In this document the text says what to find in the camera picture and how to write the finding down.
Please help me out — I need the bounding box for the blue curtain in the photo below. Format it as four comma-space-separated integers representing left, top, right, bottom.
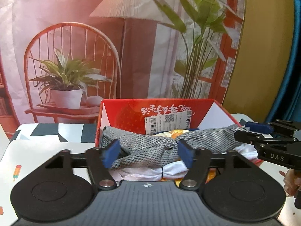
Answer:
264, 0, 301, 124

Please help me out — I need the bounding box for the person's right hand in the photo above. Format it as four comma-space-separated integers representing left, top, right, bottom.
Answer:
279, 169, 301, 197

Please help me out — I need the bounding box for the white cloth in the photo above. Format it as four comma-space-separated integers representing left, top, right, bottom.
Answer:
109, 143, 261, 182

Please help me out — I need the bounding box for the grey knitted cloth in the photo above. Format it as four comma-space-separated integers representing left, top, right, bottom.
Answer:
100, 125, 249, 169

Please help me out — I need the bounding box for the printed living room backdrop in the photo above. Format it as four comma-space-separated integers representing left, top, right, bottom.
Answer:
1, 0, 245, 137

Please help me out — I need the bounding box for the yellow wooden board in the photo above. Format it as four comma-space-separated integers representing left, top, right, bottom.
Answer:
223, 0, 294, 122

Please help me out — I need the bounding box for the orange floral oven mitt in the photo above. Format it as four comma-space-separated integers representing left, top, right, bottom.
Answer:
154, 131, 189, 139

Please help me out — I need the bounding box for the white patterned table mat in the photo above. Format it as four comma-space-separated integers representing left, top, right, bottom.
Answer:
1, 110, 300, 225

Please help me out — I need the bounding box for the red strawberry cardboard box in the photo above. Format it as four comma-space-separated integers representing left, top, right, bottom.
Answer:
95, 98, 241, 146

